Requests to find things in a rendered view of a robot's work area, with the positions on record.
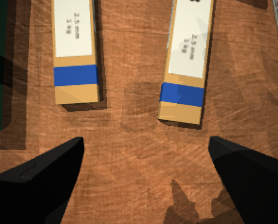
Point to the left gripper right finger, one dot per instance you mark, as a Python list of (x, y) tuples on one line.
[(250, 178)]

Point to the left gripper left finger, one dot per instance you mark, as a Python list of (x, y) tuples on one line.
[(38, 191)]

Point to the white welding electrode pack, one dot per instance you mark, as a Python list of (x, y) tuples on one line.
[(76, 77), (183, 80)]

